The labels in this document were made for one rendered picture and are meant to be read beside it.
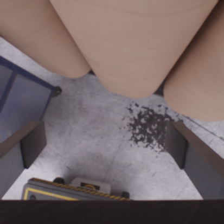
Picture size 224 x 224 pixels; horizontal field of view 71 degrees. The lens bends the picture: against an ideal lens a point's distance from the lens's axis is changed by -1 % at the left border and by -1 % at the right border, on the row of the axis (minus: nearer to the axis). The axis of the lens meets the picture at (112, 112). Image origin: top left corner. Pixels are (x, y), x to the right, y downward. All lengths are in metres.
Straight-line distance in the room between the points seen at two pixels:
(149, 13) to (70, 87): 1.09
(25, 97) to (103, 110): 0.58
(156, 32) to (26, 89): 1.12
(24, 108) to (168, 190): 1.19
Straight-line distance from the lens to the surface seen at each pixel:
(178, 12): 0.33
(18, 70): 0.91
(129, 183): 1.27
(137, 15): 0.32
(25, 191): 1.12
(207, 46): 0.53
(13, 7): 0.60
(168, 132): 0.16
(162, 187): 1.29
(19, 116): 1.34
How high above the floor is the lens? 1.20
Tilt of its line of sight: 81 degrees down
